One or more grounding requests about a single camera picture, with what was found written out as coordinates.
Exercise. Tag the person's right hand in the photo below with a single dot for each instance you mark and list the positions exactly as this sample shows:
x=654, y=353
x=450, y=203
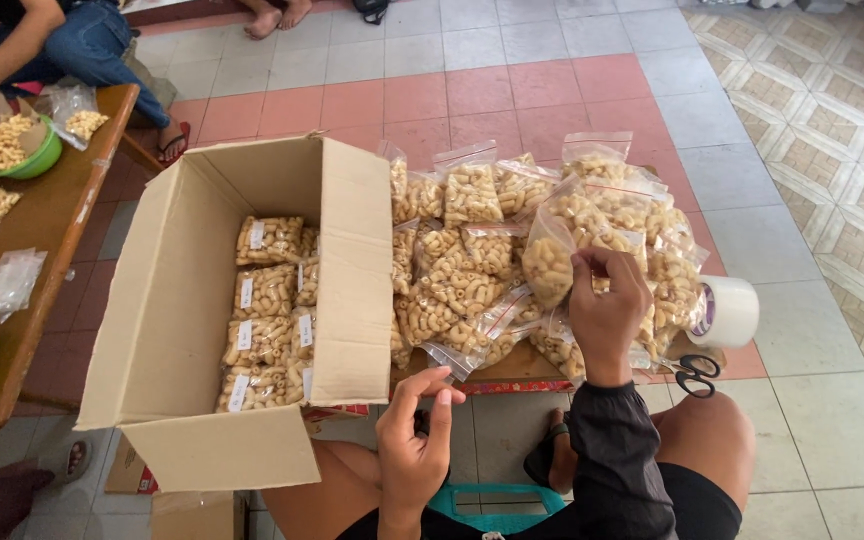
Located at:
x=612, y=322

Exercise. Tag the person's left hand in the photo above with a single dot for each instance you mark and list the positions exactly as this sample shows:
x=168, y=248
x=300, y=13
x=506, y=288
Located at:
x=409, y=457

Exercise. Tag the clear macaroni snack bag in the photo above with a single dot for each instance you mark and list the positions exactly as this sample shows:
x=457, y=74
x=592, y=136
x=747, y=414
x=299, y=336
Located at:
x=547, y=266

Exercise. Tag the person's left leg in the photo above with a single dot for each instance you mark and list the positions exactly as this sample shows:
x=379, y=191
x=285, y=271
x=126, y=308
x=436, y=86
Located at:
x=327, y=487

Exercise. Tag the person's leg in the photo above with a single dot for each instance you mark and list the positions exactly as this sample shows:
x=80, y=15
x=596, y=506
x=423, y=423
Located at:
x=327, y=487
x=702, y=450

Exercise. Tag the teal plastic stool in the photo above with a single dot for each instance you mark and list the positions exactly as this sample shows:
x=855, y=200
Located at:
x=496, y=510

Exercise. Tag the low wooden board table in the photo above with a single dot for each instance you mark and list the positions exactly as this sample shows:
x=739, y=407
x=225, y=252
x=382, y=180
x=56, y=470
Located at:
x=514, y=367

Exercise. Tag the white packing tape roll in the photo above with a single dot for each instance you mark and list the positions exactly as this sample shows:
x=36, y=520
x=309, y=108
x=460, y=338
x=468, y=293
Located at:
x=732, y=311

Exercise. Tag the person's black sandal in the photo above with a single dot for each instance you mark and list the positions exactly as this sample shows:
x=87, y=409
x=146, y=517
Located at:
x=544, y=454

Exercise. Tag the pile of unlabelled snack packets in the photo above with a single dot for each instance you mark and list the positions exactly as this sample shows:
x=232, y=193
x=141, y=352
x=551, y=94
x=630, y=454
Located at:
x=469, y=262

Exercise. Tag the person's right leg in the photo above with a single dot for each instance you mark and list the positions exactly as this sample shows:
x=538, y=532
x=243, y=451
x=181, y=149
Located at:
x=702, y=450

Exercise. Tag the rows of labelled snack packets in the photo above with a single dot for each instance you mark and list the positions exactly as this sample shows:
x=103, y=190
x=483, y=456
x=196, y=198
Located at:
x=267, y=315

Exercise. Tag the small closed cardboard carton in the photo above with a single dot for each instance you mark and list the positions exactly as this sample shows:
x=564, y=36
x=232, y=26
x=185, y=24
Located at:
x=196, y=517

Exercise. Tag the open brown cardboard box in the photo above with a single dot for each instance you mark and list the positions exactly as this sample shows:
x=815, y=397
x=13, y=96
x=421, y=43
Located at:
x=177, y=300

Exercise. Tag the flat printed cardboard sheet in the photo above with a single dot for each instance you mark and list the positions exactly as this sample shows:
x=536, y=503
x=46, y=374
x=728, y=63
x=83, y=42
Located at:
x=128, y=469

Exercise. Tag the black bag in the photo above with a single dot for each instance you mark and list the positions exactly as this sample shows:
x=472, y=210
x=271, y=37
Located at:
x=370, y=9

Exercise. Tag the long brown wooden table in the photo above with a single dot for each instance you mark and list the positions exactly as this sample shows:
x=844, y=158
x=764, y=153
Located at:
x=42, y=247

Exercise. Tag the heap of empty plastic bags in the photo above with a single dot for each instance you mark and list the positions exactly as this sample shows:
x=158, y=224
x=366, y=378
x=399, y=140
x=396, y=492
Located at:
x=10, y=283

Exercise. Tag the open snack bag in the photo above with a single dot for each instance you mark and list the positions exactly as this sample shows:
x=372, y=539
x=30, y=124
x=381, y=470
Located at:
x=76, y=116

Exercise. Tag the green bowl of snacks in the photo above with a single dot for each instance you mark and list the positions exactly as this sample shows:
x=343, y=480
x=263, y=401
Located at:
x=19, y=154

